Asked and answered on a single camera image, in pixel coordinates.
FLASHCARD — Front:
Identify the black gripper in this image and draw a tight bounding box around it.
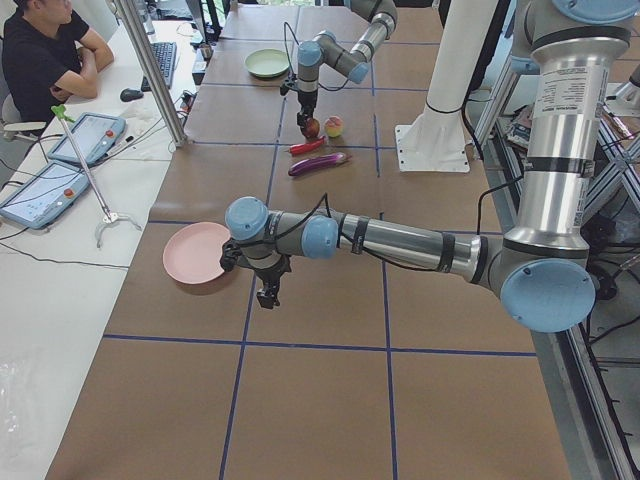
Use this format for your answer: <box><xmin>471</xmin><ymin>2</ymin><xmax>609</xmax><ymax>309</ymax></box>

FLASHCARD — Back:
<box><xmin>248</xmin><ymin>253</ymin><xmax>291</xmax><ymax>309</ymax></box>
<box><xmin>296</xmin><ymin>90</ymin><xmax>317</xmax><ymax>128</ymax></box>

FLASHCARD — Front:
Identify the red apple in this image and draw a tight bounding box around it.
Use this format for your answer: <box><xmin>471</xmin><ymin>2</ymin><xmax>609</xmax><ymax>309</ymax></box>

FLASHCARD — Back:
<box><xmin>301</xmin><ymin>118</ymin><xmax>320</xmax><ymax>139</ymax></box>

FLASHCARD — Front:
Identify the red chili pepper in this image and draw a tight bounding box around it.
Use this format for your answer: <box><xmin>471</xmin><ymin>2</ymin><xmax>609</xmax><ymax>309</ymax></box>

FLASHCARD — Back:
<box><xmin>288</xmin><ymin>136</ymin><xmax>326</xmax><ymax>156</ymax></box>

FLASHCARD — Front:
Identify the peach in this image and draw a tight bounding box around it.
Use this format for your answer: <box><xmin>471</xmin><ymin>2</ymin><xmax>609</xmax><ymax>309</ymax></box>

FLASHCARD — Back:
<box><xmin>324</xmin><ymin>116</ymin><xmax>344</xmax><ymax>138</ymax></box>

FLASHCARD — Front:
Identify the purple eggplant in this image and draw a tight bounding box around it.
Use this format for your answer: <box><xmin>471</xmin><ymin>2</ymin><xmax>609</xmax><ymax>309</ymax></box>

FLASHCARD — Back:
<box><xmin>288</xmin><ymin>152</ymin><xmax>351</xmax><ymax>177</ymax></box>

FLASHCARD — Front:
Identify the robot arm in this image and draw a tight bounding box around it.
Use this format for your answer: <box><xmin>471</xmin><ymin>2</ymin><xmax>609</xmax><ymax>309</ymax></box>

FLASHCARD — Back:
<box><xmin>220</xmin><ymin>1</ymin><xmax>639</xmax><ymax>333</ymax></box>
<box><xmin>292</xmin><ymin>0</ymin><xmax>397</xmax><ymax>132</ymax></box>

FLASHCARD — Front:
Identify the green plate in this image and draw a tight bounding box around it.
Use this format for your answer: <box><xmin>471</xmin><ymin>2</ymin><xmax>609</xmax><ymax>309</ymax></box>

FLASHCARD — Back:
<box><xmin>244</xmin><ymin>48</ymin><xmax>289</xmax><ymax>79</ymax></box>

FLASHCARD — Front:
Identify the pink plate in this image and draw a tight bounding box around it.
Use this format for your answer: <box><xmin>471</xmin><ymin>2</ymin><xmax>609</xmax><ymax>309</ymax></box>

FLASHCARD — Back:
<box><xmin>162</xmin><ymin>222</ymin><xmax>230</xmax><ymax>285</ymax></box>

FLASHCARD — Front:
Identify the black keyboard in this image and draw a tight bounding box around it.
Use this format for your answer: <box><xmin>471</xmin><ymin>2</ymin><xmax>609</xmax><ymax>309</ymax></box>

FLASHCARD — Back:
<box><xmin>151</xmin><ymin>42</ymin><xmax>178</xmax><ymax>89</ymax></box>

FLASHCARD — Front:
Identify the black computer mouse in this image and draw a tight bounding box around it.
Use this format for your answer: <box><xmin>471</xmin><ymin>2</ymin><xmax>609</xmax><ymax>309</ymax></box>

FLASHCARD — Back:
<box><xmin>119</xmin><ymin>88</ymin><xmax>144</xmax><ymax>103</ymax></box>

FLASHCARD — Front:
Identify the far teach pendant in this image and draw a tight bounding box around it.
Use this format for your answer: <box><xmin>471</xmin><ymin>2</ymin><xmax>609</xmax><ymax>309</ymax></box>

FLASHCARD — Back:
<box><xmin>47</xmin><ymin>112</ymin><xmax>126</xmax><ymax>166</ymax></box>

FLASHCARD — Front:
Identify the teach pendant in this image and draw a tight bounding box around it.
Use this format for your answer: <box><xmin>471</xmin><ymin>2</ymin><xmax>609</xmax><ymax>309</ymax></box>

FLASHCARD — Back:
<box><xmin>47</xmin><ymin>112</ymin><xmax>126</xmax><ymax>166</ymax></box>
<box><xmin>1</xmin><ymin>160</ymin><xmax>89</xmax><ymax>230</ymax></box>

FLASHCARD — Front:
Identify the stack of books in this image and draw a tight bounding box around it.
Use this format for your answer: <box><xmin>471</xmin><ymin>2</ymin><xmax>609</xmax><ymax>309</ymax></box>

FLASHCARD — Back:
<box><xmin>505</xmin><ymin>104</ymin><xmax>534</xmax><ymax>150</ymax></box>

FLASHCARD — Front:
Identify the near teach pendant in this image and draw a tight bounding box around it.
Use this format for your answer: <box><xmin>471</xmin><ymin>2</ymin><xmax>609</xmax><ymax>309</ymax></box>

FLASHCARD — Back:
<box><xmin>1</xmin><ymin>160</ymin><xmax>89</xmax><ymax>230</ymax></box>

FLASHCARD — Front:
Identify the reacher grabber tool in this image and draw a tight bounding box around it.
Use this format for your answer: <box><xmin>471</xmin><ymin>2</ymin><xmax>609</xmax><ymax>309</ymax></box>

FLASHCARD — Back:
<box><xmin>51</xmin><ymin>104</ymin><xmax>142</xmax><ymax>249</ymax></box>

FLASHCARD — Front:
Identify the seated person in black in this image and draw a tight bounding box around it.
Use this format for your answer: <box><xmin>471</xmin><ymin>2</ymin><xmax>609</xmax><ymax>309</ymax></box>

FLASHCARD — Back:
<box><xmin>2</xmin><ymin>1</ymin><xmax>114</xmax><ymax>123</ymax></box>

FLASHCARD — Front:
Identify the white camera stand pedestal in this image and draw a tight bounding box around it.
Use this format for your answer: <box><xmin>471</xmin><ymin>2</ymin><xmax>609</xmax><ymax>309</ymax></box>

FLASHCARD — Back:
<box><xmin>395</xmin><ymin>0</ymin><xmax>500</xmax><ymax>173</ymax></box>

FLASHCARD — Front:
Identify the aluminium frame post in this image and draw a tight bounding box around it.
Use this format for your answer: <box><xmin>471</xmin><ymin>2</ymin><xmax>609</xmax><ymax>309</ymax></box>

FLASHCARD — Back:
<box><xmin>114</xmin><ymin>0</ymin><xmax>187</xmax><ymax>148</ymax></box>

